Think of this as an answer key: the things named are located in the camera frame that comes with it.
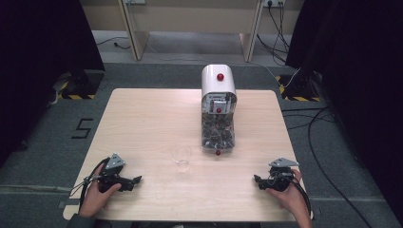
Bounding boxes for black curtain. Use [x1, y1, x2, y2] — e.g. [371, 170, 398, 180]
[284, 0, 403, 219]
[0, 0, 106, 167]

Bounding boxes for clear glass cup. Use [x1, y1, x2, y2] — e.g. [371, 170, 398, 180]
[171, 144, 193, 174]

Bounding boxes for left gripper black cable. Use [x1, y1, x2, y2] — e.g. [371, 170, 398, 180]
[69, 157, 110, 210]

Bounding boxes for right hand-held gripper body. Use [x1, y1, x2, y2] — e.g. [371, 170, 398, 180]
[265, 157, 300, 193]

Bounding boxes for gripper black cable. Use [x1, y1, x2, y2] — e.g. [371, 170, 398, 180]
[69, 157, 110, 210]
[286, 172, 313, 220]

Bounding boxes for long black floor cable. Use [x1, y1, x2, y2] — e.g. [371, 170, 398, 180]
[307, 107, 374, 228]

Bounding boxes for person's left hand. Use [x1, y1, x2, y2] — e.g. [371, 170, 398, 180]
[78, 162, 124, 219]

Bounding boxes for black hanging cables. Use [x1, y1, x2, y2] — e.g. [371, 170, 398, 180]
[256, 1, 292, 65]

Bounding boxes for white dispenser with red knobs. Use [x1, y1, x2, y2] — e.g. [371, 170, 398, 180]
[201, 64, 239, 157]

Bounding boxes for black stand base striped tape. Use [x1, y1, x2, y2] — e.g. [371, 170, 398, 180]
[275, 73, 323, 103]
[51, 69, 106, 101]

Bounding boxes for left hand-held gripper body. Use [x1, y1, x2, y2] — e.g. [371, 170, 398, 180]
[95, 153, 128, 194]

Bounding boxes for white wall socket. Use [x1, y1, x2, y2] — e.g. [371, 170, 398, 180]
[261, 0, 287, 8]

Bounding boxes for black floor cable bundle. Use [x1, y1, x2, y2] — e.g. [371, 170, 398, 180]
[280, 106, 337, 131]

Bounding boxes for person's right hand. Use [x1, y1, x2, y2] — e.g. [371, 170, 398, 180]
[265, 168, 308, 213]

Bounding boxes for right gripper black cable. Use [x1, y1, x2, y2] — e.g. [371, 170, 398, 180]
[286, 172, 313, 220]

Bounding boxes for white floor cable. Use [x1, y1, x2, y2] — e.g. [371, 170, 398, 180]
[250, 60, 302, 89]

